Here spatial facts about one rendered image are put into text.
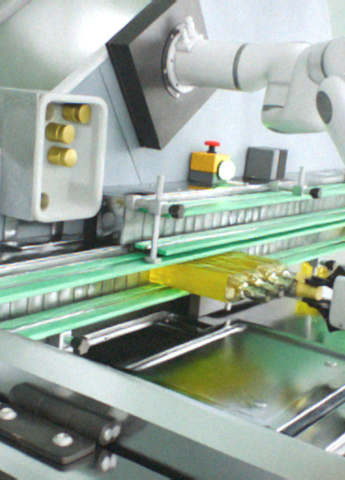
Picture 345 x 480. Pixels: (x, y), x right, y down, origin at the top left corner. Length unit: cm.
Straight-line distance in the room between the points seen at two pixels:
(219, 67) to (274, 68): 12
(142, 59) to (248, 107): 56
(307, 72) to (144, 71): 36
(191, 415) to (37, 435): 7
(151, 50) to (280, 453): 131
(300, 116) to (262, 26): 72
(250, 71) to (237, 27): 45
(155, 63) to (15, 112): 36
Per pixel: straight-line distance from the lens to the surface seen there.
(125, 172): 166
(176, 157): 181
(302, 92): 140
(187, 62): 162
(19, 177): 137
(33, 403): 38
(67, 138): 142
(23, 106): 136
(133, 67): 156
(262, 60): 153
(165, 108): 165
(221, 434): 35
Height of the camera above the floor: 178
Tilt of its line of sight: 33 degrees down
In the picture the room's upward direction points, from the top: 104 degrees clockwise
